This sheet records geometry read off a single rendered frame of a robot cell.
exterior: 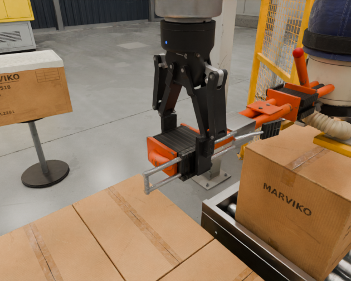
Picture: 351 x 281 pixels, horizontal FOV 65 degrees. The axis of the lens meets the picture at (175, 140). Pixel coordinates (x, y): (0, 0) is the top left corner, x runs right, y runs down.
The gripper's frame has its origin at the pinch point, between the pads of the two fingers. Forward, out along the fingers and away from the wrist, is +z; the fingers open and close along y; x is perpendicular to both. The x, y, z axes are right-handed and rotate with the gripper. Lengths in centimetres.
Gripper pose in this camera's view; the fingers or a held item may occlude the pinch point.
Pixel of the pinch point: (185, 147)
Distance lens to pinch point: 47.1
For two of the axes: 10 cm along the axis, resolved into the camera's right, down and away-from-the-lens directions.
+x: -7.7, 3.1, -5.5
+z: 0.0, 8.7, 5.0
